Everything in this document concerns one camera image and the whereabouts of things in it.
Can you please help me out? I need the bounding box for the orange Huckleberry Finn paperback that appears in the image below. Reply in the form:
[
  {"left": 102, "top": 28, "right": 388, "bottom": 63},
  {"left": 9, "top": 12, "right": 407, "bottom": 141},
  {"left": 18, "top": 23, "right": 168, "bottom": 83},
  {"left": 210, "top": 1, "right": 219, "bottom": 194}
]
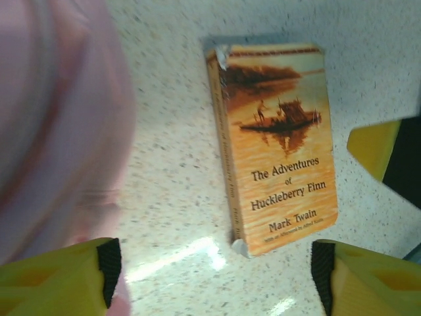
[{"left": 204, "top": 41, "right": 340, "bottom": 259}]

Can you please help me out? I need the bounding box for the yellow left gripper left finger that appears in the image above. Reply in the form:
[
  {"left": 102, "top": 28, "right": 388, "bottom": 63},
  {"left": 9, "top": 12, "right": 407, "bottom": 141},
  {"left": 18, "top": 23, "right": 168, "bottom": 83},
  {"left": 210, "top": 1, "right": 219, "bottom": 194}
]
[{"left": 0, "top": 237, "right": 122, "bottom": 316}]

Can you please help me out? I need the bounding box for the pink school backpack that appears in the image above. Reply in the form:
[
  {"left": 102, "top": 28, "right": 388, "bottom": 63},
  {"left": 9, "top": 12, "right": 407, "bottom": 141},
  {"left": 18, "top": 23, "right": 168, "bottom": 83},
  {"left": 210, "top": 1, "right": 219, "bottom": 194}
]
[{"left": 0, "top": 0, "right": 139, "bottom": 316}]

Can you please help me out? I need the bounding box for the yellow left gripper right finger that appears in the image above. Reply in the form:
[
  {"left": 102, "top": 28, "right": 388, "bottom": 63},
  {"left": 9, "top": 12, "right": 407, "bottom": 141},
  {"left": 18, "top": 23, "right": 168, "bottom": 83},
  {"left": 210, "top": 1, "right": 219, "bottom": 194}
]
[{"left": 310, "top": 239, "right": 421, "bottom": 316}]

